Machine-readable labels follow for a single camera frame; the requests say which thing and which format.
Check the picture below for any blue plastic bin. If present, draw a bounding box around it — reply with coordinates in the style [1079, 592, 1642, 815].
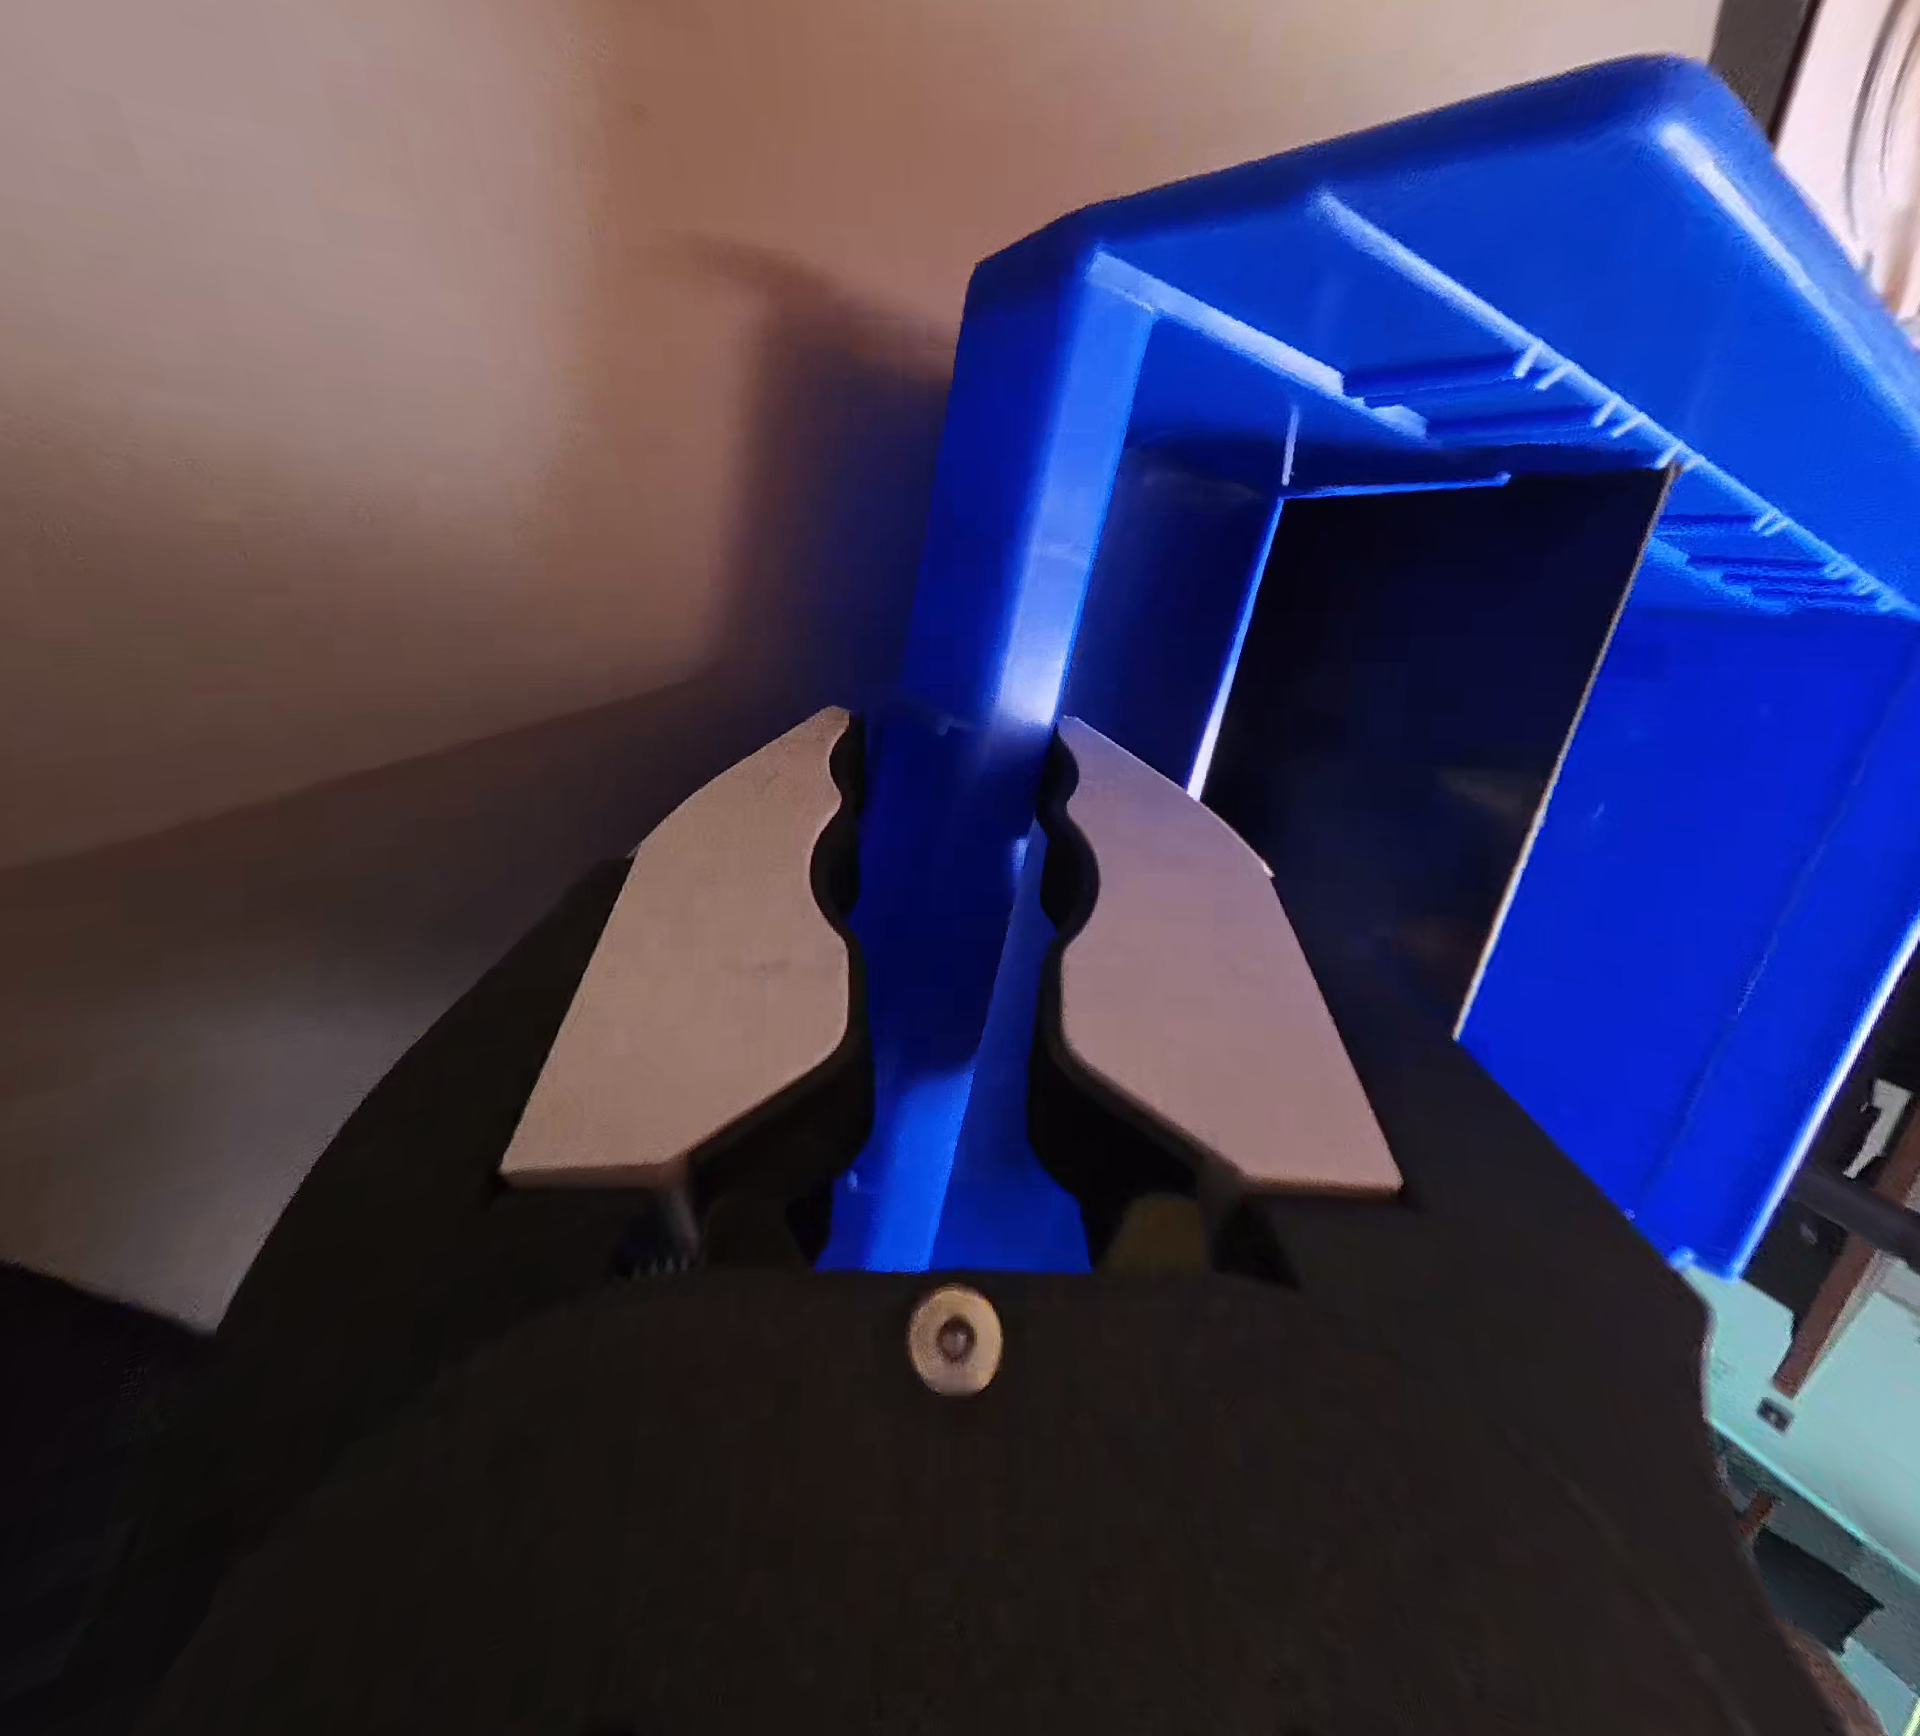
[815, 53, 1920, 1280]

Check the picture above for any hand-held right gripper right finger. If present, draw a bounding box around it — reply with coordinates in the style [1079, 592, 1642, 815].
[1031, 716, 1407, 1206]

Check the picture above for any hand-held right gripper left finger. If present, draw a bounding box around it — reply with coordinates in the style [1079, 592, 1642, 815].
[497, 708, 872, 1206]

